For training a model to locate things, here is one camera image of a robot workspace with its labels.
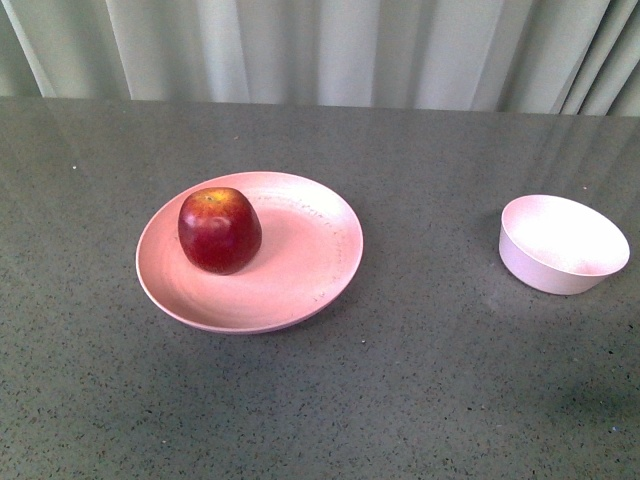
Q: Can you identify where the pink round plate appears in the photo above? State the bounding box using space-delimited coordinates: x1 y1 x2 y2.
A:
136 171 363 334

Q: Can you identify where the white pleated curtain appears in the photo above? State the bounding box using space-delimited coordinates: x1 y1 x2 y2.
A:
1 1 639 116

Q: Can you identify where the pale pink bowl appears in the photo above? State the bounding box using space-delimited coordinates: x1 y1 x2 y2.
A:
499 194 630 295

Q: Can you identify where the red apple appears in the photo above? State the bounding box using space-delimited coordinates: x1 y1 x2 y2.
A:
177 187 262 275

